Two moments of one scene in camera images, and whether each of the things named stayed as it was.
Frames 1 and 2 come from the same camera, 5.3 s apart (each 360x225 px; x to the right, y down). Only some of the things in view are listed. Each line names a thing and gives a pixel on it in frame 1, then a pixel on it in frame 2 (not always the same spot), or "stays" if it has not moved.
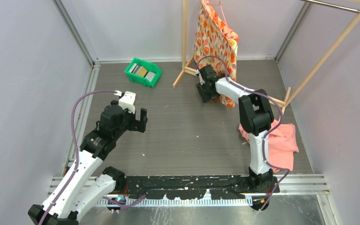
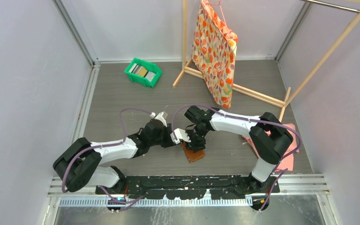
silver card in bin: (150, 76) stays
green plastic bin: (150, 67) stays
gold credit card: (142, 72) stays
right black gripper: (205, 96) → (194, 145)
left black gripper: (137, 125) → (168, 130)
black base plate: (194, 187) stays
